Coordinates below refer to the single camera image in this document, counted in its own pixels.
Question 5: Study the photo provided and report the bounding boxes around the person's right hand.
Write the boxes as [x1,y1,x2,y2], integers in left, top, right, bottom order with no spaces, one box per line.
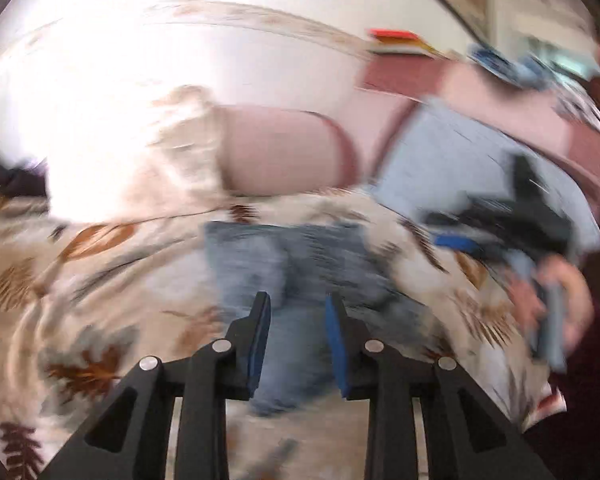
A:
[505,255,597,357]

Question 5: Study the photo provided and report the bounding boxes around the red book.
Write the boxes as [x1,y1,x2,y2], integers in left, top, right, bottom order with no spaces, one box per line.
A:
[367,28,422,44]

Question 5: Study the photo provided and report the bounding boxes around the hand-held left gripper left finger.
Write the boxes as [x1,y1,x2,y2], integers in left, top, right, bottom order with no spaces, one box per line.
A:
[40,291,272,480]

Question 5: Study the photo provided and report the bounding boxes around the light blue pillow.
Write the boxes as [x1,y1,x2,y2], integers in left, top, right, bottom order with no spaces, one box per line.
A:
[372,97,600,257]

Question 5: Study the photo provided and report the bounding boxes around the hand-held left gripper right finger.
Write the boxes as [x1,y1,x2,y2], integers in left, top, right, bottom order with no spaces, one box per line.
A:
[325,292,556,480]

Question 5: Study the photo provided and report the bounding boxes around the blue denim pants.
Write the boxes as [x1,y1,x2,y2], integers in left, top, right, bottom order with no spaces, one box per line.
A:
[202,220,431,417]

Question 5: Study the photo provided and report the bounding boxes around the cream floral pillow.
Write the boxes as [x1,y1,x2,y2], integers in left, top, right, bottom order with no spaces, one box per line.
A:
[45,85,233,222]

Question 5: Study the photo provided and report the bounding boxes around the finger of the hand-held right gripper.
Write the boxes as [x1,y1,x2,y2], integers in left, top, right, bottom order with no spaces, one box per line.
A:
[432,233,487,262]
[422,209,481,229]

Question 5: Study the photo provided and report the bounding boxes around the pink bolster cushion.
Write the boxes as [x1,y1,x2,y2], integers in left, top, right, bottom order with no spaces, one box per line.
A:
[219,105,362,197]

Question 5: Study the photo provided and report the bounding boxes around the leaf print blanket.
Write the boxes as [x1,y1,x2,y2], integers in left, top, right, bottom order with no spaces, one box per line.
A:
[0,187,571,480]

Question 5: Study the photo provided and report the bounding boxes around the blue crumpled cloth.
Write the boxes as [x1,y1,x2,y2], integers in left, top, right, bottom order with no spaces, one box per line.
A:
[467,42,548,90]

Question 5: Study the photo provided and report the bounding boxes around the black cloth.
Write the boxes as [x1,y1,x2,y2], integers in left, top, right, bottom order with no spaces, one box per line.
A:
[0,156,49,199]

